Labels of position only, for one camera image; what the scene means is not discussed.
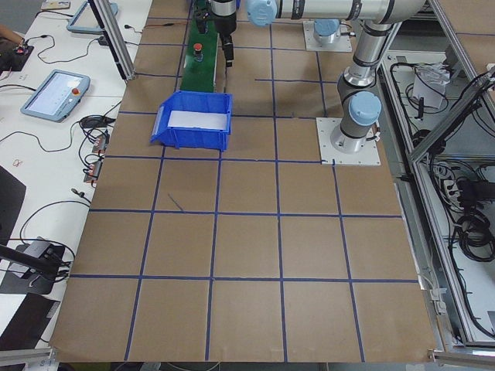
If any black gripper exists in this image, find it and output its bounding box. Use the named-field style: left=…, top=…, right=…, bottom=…
left=210, top=0, right=237, bottom=68

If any red push button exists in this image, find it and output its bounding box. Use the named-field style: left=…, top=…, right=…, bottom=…
left=193, top=43, right=203, bottom=63

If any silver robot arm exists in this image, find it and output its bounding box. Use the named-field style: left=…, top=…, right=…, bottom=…
left=313, top=19, right=341, bottom=46
left=245, top=0, right=424, bottom=92

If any green conveyor belt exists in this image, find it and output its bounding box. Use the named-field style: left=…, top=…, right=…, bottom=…
left=179, top=1, right=220, bottom=93

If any blue source bin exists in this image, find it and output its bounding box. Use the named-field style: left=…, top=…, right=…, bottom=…
left=150, top=90, right=233, bottom=151

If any white foam pad source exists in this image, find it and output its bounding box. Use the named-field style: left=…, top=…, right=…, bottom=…
left=168, top=111, right=228, bottom=130

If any far teach pendant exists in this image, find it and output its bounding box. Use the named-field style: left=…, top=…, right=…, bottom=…
left=66, top=1, right=103, bottom=35

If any teach pendant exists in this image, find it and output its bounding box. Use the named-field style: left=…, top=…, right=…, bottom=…
left=66, top=1, right=103, bottom=35
left=20, top=70, right=90, bottom=122

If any near teach pendant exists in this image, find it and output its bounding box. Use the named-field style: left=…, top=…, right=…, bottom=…
left=20, top=70, right=90, bottom=122

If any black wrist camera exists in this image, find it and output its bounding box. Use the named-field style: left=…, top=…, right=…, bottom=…
left=193, top=8, right=210, bottom=35

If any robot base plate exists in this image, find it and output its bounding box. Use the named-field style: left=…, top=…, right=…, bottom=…
left=303, top=19, right=353, bottom=53
left=316, top=117, right=381, bottom=166

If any aluminium frame post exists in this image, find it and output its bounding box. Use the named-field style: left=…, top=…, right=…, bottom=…
left=88, top=0, right=135, bottom=81

